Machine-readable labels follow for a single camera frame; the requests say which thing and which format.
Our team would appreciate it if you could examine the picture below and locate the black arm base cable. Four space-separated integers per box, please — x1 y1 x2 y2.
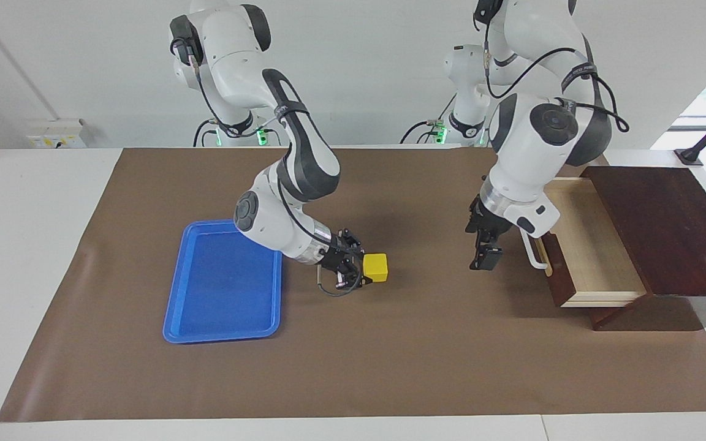
399 92 459 145
192 118 222 148

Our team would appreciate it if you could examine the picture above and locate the black right arm base cable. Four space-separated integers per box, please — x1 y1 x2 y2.
192 118 222 148

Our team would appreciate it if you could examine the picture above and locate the white wall socket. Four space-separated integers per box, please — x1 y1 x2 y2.
27 118 87 149

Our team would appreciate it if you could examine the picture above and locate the brown table mat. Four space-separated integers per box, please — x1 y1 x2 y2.
0 146 706 423

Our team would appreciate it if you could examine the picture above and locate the black left arm base cable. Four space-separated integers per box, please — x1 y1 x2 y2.
399 92 459 145

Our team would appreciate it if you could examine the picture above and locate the dark wooden drawer cabinet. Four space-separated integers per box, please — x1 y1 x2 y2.
580 167 706 332

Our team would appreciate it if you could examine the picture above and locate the blue plastic tray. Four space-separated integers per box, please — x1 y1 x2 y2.
163 219 284 344

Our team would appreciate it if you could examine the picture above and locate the yellow block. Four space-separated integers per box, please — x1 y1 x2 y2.
363 253 389 283

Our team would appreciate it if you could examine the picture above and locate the wooden drawer with white handle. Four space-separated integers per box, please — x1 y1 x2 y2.
522 178 648 308

